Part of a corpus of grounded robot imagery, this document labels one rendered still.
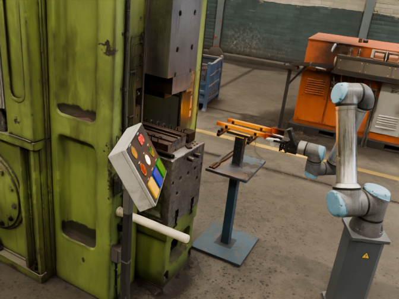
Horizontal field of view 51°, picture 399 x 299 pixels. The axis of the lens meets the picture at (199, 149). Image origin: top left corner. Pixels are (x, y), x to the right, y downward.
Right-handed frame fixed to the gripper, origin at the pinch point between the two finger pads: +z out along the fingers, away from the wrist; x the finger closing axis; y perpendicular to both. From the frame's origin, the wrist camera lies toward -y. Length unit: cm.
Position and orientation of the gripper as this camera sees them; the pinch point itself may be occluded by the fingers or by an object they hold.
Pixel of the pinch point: (269, 136)
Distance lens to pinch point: 276.7
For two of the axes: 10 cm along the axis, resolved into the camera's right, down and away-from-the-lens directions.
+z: -8.8, -2.6, 4.0
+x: 4.7, -3.0, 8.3
